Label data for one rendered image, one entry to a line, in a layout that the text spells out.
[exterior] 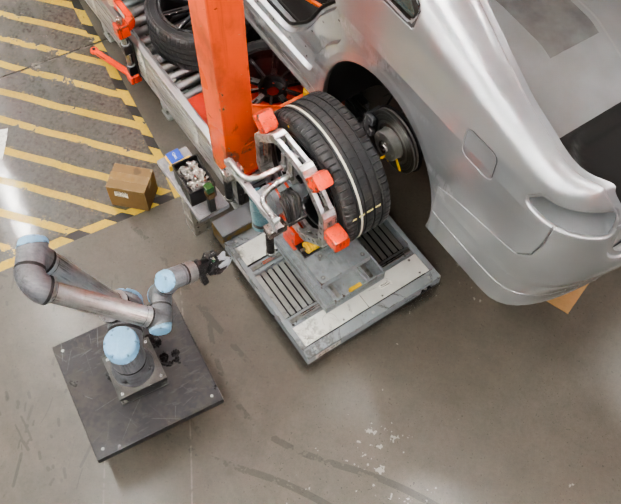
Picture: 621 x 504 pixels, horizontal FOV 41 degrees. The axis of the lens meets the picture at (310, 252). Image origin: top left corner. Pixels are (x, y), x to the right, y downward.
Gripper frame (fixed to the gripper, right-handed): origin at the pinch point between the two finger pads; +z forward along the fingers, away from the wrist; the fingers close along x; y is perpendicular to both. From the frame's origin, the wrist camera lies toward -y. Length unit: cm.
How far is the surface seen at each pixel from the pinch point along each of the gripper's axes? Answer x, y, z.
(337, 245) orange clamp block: -32, 32, 23
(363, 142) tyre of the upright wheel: -13, 68, 38
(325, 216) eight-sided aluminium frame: -22, 41, 20
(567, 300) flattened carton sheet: -94, -1, 157
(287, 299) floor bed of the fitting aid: -4, -49, 54
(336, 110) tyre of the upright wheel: 5, 71, 37
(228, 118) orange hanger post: 43, 41, 18
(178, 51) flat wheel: 138, 3, 69
